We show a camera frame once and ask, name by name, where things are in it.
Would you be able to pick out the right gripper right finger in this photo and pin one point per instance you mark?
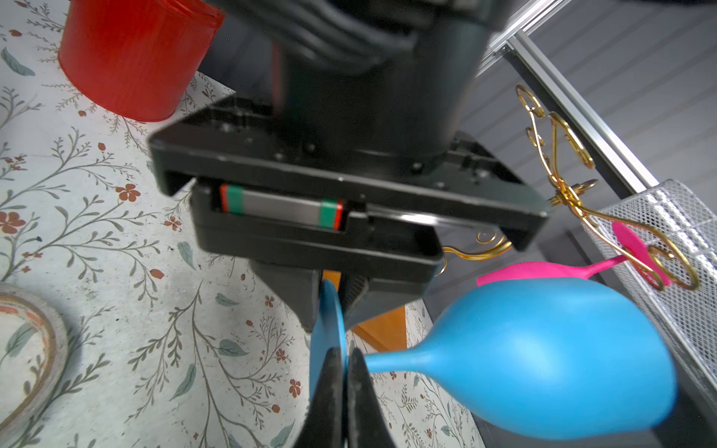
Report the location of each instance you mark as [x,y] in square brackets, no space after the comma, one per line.
[366,427]

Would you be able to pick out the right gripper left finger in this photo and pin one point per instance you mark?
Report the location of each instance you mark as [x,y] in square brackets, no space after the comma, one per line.
[323,427]

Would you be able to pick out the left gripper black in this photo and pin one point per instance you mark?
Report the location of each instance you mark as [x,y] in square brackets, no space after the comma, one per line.
[256,197]

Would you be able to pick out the blue wine glass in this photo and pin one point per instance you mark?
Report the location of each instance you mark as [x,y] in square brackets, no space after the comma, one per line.
[552,359]

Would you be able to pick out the gold wire wine glass rack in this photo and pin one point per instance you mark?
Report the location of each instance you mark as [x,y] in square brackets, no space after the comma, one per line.
[566,190]

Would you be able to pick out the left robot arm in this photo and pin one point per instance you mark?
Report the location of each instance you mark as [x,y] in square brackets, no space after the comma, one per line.
[356,160]

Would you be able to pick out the red pencil cup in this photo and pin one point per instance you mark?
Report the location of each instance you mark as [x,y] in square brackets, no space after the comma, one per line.
[136,58]

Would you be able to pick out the clear tape roll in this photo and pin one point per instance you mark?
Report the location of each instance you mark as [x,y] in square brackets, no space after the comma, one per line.
[34,352]

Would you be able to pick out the white mesh wall basket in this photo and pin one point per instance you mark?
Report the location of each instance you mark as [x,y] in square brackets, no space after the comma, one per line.
[681,232]

